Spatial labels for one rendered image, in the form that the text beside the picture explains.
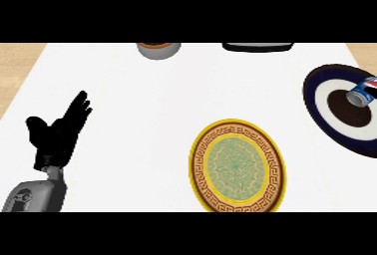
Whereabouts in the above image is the blue and white can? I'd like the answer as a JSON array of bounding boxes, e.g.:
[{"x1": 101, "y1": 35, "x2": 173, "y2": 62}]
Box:
[{"x1": 345, "y1": 76, "x2": 377, "y2": 109}]

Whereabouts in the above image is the yellow patterned plate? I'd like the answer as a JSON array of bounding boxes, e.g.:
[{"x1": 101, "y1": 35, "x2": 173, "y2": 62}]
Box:
[{"x1": 188, "y1": 118, "x2": 287, "y2": 213}]

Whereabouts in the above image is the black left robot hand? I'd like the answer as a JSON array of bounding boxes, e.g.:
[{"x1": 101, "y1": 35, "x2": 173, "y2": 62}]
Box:
[{"x1": 26, "y1": 90, "x2": 95, "y2": 172}]

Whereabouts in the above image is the grey pot with brown contents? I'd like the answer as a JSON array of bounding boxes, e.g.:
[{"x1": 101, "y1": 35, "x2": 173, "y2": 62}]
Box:
[{"x1": 136, "y1": 42, "x2": 184, "y2": 61}]

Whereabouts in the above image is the dark blue white plate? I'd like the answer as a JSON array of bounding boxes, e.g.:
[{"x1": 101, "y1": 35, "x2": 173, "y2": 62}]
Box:
[{"x1": 302, "y1": 64, "x2": 377, "y2": 159}]

